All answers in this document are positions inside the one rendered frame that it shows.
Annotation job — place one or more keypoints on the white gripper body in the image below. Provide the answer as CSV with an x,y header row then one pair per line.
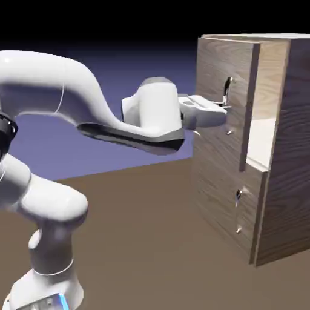
x,y
208,116

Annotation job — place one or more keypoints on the large wooden cabinet door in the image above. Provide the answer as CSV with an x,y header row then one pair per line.
x,y
218,72

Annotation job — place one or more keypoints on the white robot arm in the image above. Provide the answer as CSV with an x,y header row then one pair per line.
x,y
48,80

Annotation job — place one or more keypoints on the small wooden cabinet door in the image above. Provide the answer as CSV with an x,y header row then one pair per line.
x,y
218,193

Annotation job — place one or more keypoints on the wooden cabinet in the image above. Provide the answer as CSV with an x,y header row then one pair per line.
x,y
288,145

